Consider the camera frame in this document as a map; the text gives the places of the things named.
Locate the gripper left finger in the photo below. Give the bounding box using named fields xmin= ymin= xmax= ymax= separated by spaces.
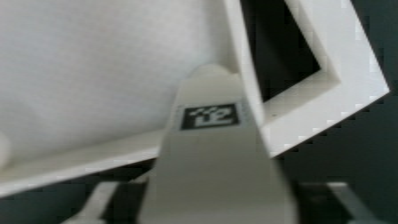
xmin=60 ymin=182 xmax=119 ymax=224

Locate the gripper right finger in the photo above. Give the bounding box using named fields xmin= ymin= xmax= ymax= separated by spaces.
xmin=327 ymin=182 xmax=385 ymax=224

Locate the white desk tabletop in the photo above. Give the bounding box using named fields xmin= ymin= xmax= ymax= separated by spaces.
xmin=0 ymin=0 xmax=268 ymax=199

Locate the white right fence block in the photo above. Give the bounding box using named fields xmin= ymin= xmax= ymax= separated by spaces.
xmin=261 ymin=0 xmax=389 ymax=156

